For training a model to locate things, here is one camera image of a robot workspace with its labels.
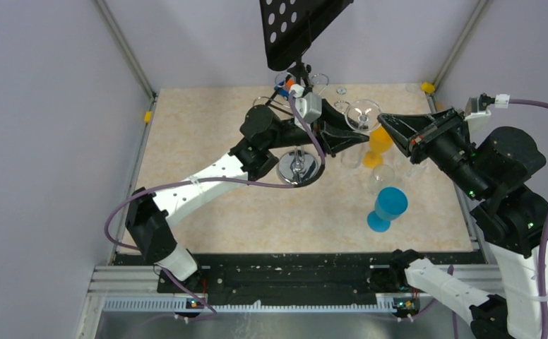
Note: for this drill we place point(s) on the blue plastic wine glass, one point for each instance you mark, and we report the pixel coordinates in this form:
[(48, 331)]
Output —
[(390, 204)]

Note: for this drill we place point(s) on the yellow plastic wine glass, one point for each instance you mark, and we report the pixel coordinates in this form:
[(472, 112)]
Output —
[(379, 142)]

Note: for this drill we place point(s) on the clear wine glass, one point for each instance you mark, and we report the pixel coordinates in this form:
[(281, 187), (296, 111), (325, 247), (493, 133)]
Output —
[(414, 171), (382, 176), (362, 117)]

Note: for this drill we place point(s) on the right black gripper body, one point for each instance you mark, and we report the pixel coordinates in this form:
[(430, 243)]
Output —
[(441, 144)]

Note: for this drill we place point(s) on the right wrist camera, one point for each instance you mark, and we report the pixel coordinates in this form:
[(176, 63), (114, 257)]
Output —
[(477, 110)]

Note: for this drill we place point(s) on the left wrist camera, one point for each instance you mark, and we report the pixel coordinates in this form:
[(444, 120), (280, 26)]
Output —
[(304, 104)]

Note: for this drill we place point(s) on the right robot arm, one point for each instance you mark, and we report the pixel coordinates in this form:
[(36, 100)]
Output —
[(512, 218)]

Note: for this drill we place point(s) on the clear wine glass back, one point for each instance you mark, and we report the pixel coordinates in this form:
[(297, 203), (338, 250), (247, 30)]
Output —
[(362, 117)]

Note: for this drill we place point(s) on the black front rail base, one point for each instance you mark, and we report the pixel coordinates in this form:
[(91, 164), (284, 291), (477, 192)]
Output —
[(262, 283)]

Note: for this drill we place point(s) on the black music stand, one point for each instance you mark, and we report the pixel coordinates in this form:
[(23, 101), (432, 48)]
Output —
[(291, 27)]

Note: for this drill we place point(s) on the chrome wine glass rack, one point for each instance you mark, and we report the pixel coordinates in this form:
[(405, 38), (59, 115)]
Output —
[(297, 165)]

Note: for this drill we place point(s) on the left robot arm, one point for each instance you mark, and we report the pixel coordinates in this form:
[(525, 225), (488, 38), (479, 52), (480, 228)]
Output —
[(152, 212)]

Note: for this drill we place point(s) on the blue orange toy car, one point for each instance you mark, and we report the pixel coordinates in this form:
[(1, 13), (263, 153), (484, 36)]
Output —
[(282, 88)]

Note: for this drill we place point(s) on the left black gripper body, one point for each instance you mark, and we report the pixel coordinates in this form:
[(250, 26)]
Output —
[(323, 145)]

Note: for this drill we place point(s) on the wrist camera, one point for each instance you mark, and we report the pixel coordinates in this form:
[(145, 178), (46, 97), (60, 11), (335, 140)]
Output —
[(477, 110), (304, 104)]

